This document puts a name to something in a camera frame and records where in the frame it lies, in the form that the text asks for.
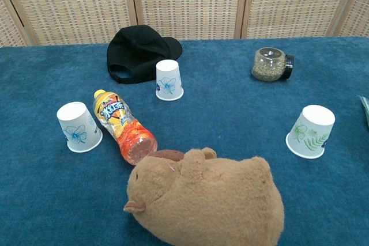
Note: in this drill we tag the white paper cup blue flower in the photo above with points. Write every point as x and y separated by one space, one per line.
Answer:
76 128
168 79

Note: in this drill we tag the white paper cup green leaves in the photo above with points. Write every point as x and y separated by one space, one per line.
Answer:
311 130

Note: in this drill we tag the blue carpet table cover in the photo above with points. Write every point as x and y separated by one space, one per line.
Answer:
230 107

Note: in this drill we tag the iced tea plastic bottle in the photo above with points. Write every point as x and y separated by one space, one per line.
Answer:
121 122

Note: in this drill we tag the black baseball cap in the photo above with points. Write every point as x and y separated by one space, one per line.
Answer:
135 50

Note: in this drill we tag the glass jar with black lid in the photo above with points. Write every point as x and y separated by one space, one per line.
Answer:
266 64

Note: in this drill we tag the brown capybara plush toy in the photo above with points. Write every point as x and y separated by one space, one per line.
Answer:
216 200

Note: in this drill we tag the green plastic packet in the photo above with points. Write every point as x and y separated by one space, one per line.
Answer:
366 110

